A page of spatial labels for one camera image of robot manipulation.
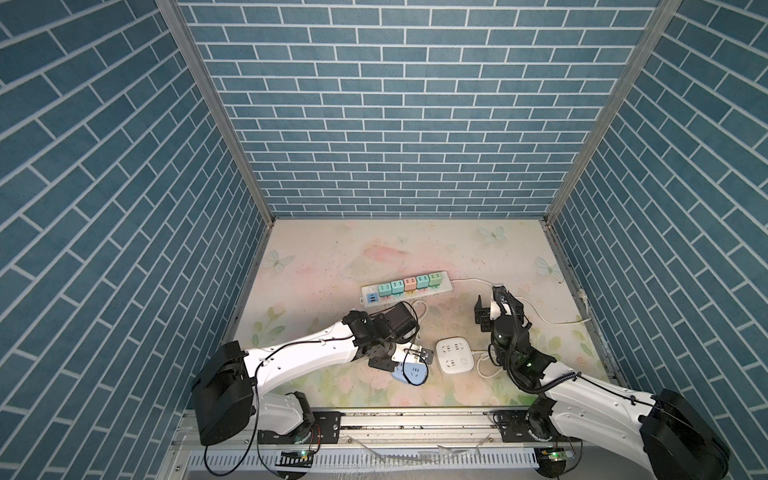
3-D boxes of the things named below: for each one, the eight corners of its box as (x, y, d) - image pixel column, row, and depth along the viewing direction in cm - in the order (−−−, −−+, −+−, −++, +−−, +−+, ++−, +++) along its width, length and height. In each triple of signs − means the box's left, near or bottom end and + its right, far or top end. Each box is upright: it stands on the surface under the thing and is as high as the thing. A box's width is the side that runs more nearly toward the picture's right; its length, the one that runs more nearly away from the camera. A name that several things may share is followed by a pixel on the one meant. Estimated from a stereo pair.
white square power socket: (438, 374, 84) (439, 371, 82) (435, 340, 90) (436, 336, 88) (473, 374, 84) (475, 371, 82) (468, 340, 90) (469, 336, 88)
